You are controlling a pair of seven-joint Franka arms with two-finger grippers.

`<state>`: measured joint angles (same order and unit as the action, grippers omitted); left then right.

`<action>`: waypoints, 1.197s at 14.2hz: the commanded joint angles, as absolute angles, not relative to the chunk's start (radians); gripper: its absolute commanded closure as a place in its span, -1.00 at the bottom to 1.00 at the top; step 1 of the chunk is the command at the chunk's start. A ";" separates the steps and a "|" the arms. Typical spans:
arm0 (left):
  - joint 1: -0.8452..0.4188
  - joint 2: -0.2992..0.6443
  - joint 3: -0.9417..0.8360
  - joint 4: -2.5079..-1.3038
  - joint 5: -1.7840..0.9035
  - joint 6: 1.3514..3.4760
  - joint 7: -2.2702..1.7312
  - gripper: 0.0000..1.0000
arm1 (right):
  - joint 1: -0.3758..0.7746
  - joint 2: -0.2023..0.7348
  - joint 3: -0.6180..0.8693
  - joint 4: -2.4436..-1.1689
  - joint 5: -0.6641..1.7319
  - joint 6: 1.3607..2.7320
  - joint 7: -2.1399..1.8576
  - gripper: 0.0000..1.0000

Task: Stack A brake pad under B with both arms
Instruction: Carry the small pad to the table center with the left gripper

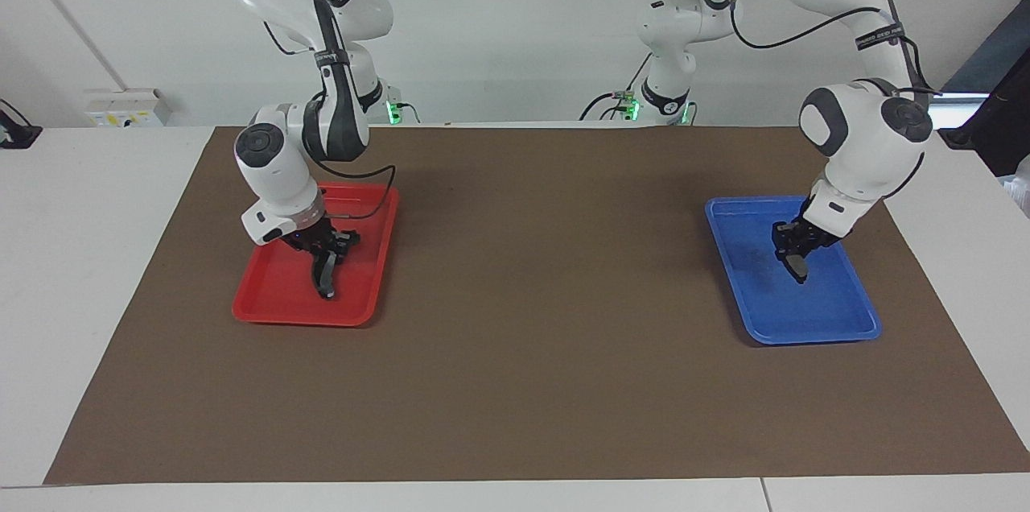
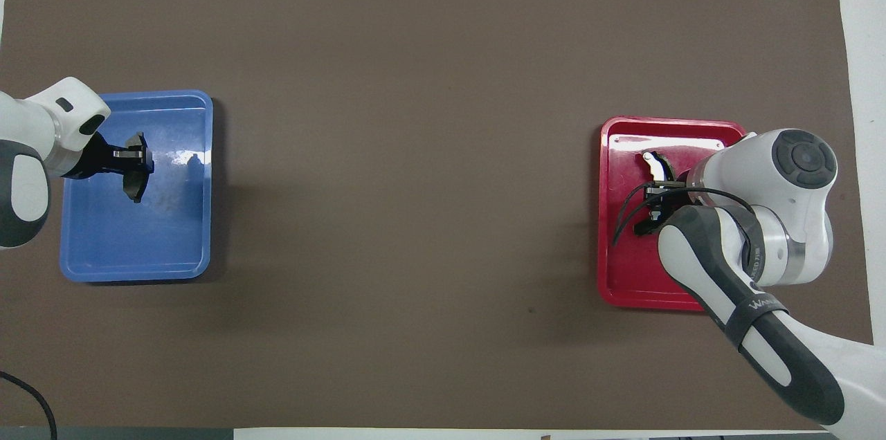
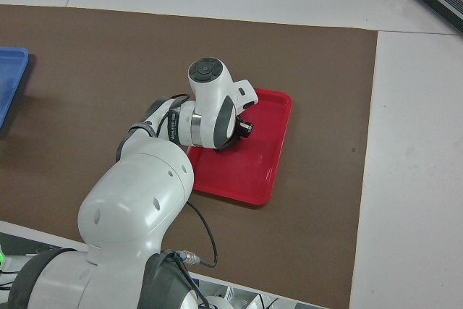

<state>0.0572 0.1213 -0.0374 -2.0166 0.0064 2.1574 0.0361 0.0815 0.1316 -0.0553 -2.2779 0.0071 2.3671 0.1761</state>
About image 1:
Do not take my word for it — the long curved brake pad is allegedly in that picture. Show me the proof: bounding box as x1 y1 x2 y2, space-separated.
311 232 361 300

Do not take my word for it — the blue plastic tray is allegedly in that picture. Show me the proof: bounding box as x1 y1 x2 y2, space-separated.
705 195 883 346

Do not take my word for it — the red plastic tray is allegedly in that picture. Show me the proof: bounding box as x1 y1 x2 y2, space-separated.
232 181 401 328

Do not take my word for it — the brown table mat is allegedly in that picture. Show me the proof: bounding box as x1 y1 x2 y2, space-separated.
43 126 1030 486

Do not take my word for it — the clear plastic bag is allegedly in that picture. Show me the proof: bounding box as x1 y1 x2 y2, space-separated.
1001 156 1030 220

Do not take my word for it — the black equipment stand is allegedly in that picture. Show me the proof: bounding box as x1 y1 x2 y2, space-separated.
937 9 1030 179

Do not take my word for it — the white power socket box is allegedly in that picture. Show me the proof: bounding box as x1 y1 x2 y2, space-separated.
84 89 173 128

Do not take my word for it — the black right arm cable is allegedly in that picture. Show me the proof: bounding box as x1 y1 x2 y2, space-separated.
264 0 398 223

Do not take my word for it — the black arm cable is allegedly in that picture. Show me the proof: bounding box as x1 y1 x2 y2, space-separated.
728 0 944 98
264 0 398 223

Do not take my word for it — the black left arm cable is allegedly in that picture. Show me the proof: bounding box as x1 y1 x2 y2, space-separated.
728 0 944 98

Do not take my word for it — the black left base cable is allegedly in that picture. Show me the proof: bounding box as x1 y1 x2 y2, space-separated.
579 53 654 123

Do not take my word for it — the black clamp mount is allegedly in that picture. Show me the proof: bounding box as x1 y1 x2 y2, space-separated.
0 99 43 151

